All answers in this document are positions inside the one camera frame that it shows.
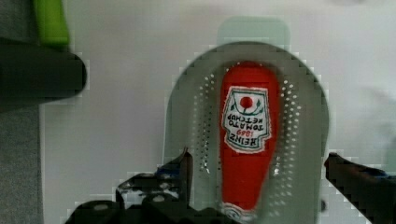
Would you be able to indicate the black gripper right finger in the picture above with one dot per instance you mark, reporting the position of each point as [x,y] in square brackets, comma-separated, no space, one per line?
[372,191]

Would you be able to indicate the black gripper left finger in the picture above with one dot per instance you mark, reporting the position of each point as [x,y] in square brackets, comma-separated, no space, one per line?
[162,197]

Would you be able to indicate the red plush ketchup bottle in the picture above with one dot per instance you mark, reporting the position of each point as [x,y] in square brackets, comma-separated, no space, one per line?
[248,125]

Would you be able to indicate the green oval strainer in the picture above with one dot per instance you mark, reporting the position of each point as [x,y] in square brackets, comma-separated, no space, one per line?
[289,193]

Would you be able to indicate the green and black bottle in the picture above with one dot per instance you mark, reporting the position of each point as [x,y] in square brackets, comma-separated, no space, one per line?
[36,66]

